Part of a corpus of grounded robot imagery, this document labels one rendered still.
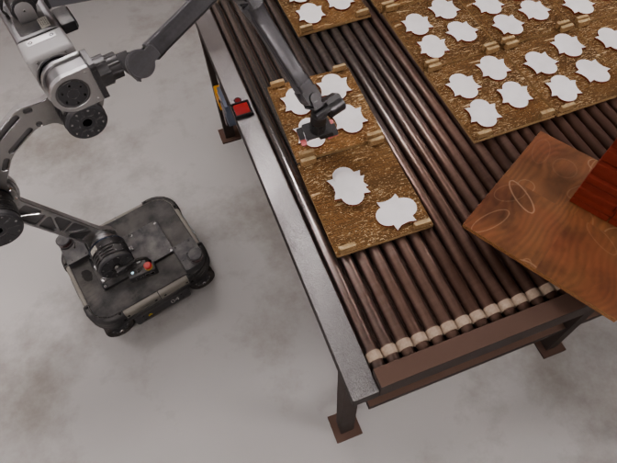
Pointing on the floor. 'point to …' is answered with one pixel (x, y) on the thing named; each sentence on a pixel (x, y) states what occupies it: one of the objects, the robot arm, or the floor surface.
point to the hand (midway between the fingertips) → (316, 141)
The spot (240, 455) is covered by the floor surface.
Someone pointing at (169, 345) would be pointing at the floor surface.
